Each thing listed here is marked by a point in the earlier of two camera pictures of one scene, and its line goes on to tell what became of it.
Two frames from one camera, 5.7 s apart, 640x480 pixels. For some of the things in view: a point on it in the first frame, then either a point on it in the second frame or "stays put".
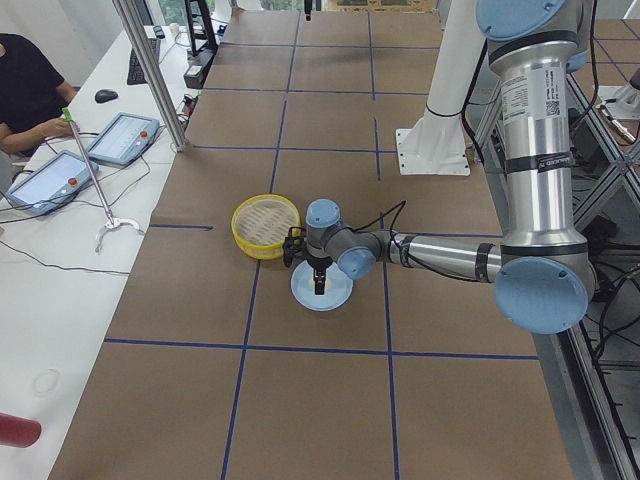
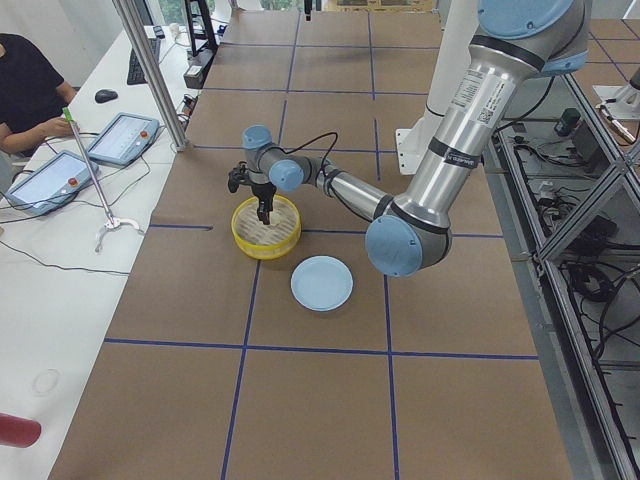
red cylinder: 18,431 stays put
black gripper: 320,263 to 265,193
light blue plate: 337,287 stays put
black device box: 195,74 stays put
